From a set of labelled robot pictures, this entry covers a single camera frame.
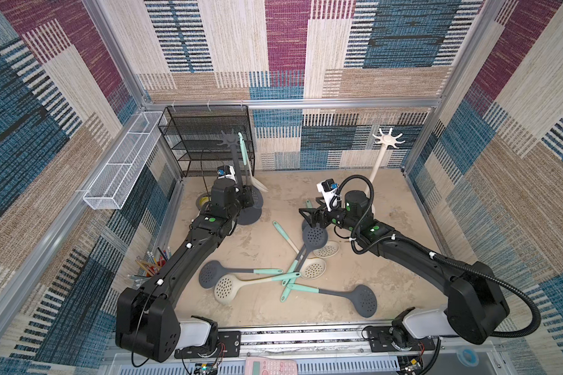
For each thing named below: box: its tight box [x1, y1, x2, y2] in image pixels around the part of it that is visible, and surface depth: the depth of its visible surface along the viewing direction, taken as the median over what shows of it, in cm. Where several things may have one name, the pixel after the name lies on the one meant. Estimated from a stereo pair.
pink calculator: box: [243, 356, 299, 375], surface depth 70 cm
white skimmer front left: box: [213, 271, 302, 306], surface depth 84 cm
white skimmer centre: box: [272, 220, 327, 280], surface depth 90 cm
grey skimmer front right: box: [286, 283, 378, 318], surface depth 81 cm
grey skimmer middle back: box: [281, 225, 330, 286], surface depth 95 cm
